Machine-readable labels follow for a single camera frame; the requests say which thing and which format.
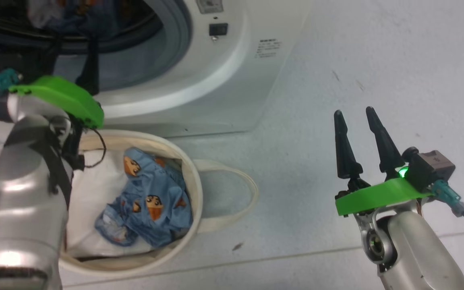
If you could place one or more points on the grey warning sticker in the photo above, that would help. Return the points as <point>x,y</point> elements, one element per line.
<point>210,5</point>

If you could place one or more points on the cream canvas laundry basket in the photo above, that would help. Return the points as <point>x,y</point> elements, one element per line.
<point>193,189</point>

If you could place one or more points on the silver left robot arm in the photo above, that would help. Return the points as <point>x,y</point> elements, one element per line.
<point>22,201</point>

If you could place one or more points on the white front-load washing machine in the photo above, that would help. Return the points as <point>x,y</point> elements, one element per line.
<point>224,88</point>

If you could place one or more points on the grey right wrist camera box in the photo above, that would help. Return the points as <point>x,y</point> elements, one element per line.
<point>433,167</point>

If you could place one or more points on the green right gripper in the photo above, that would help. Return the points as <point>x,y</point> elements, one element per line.
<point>377,197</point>

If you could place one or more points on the dark left wrist camera box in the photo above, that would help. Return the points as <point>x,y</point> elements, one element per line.
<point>12,60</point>

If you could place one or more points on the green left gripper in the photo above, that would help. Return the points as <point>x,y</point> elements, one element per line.
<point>67,94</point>

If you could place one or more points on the printed text notice label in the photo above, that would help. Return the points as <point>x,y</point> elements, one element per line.
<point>268,48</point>

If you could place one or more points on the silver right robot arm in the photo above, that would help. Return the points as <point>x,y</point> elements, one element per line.
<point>417,249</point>

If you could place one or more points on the white patterned cloth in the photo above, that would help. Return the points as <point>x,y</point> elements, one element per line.
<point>91,193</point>

